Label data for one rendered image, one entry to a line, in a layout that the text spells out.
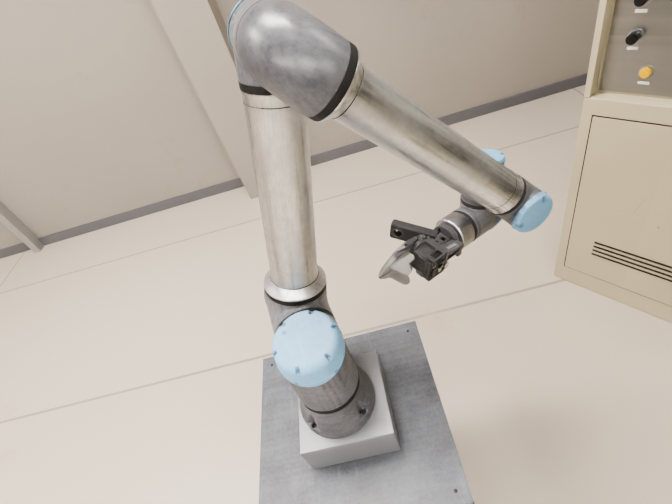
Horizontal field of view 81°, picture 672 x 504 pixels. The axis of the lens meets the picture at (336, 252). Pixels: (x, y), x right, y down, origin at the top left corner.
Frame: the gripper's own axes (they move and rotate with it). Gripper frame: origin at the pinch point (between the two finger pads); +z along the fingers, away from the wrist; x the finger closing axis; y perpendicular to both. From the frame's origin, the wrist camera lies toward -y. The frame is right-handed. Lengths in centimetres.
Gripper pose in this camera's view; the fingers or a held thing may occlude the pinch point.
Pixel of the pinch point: (381, 272)
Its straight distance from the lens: 90.4
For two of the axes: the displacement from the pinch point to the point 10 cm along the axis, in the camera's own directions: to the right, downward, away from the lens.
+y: 6.2, 5.6, -5.5
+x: 0.3, 6.8, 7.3
